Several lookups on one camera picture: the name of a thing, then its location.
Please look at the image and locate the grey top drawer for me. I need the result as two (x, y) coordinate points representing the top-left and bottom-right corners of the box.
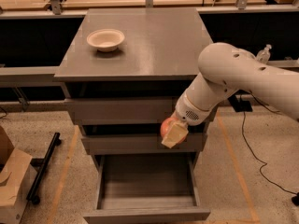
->
(64, 97), (178, 125)

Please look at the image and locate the black metal bar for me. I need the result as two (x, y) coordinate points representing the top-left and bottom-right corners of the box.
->
(26, 133), (62, 205)

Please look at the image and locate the brown cardboard box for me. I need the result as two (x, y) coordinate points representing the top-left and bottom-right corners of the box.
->
(0, 126), (36, 224)

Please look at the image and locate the grey drawer cabinet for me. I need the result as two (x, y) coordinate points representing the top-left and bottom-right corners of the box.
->
(54, 7), (230, 161)

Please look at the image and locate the grey metal rail frame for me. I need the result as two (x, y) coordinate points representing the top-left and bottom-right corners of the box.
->
(0, 5), (299, 87)

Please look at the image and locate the red apple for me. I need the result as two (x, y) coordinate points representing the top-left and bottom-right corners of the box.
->
(160, 117), (189, 145)

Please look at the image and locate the black power brick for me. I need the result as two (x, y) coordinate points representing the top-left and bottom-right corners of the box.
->
(228, 95), (252, 112)

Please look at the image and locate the grey open bottom drawer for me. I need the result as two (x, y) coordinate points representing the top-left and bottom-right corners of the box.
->
(83, 153), (210, 224)

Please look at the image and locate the black floor cable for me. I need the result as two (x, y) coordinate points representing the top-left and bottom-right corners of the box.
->
(240, 93), (299, 196)

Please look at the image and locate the clear pump bottle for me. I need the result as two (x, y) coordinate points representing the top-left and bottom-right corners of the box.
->
(256, 44), (272, 63)

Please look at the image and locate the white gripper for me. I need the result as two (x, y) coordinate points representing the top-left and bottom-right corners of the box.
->
(161, 92), (215, 149)

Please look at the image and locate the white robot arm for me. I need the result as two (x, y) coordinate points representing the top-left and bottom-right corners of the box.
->
(161, 43), (299, 148)

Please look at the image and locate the grey middle drawer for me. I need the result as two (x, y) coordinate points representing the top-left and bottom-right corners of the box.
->
(81, 133), (207, 155)

